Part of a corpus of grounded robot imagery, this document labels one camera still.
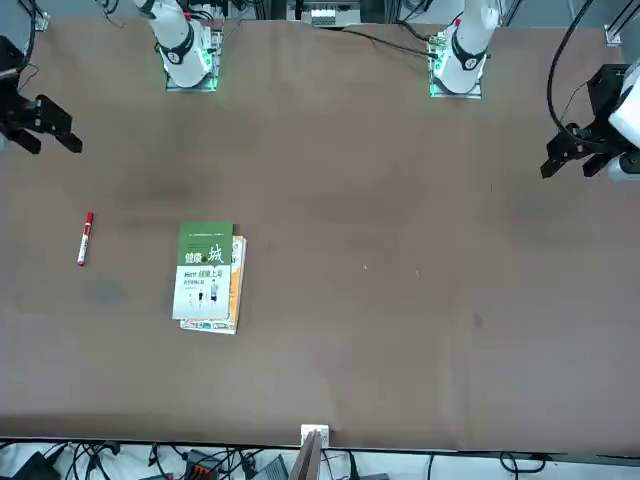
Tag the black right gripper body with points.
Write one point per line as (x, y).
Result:
(12, 107)

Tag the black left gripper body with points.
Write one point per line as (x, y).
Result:
(607, 90)

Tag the green and white book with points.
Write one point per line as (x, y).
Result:
(205, 250)

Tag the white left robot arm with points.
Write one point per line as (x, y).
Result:
(467, 45)

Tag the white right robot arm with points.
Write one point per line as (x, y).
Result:
(175, 45)

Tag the orange illustrated book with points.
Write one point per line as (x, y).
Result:
(239, 280)

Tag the red and white marker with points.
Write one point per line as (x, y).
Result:
(85, 240)

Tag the black adapter with orange plug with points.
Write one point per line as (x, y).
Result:
(202, 462)

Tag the aluminium corner bracket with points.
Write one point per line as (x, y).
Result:
(42, 21)
(613, 34)

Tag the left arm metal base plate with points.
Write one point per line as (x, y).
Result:
(477, 90)

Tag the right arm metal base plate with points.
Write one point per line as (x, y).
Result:
(192, 88)

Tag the aluminium profile post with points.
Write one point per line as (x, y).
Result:
(312, 455)

